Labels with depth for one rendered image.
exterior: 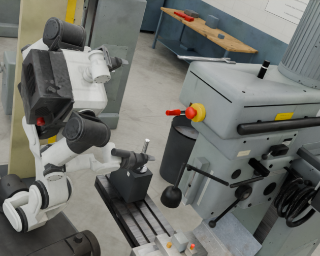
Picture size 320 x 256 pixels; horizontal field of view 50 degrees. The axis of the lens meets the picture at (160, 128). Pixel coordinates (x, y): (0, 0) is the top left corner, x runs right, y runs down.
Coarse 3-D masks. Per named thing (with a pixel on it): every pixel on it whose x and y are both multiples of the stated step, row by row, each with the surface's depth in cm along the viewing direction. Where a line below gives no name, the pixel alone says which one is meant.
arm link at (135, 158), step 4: (132, 152) 165; (132, 156) 162; (136, 156) 165; (140, 156) 168; (144, 156) 168; (132, 160) 162; (136, 160) 165; (140, 160) 166; (144, 160) 167; (128, 164) 160; (132, 164) 162; (136, 164) 167; (140, 164) 168; (144, 164) 169; (124, 168) 162; (128, 168) 162; (132, 168) 170; (136, 168) 171
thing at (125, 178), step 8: (144, 168) 188; (112, 176) 200; (120, 176) 193; (128, 176) 186; (136, 176) 182; (144, 176) 185; (120, 184) 194; (128, 184) 187; (136, 184) 185; (144, 184) 189; (120, 192) 194; (128, 192) 188; (136, 192) 189; (144, 192) 193; (128, 200) 189; (136, 200) 193
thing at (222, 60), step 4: (180, 56) 110; (184, 56) 111; (188, 56) 112; (192, 56) 113; (200, 60) 114; (204, 60) 115; (208, 60) 116; (212, 60) 117; (216, 60) 118; (220, 60) 119; (224, 60) 120; (228, 60) 124
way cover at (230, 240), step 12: (216, 216) 187; (228, 216) 183; (204, 228) 189; (216, 228) 185; (228, 228) 181; (240, 228) 177; (204, 240) 185; (216, 240) 182; (228, 240) 179; (240, 240) 175; (252, 240) 171; (216, 252) 179; (228, 252) 177; (240, 252) 173; (252, 252) 169
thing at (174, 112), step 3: (168, 111) 117; (171, 111) 118; (174, 111) 118; (177, 111) 119; (180, 111) 120; (183, 111) 121; (168, 114) 117; (171, 114) 118; (174, 114) 119; (177, 114) 119
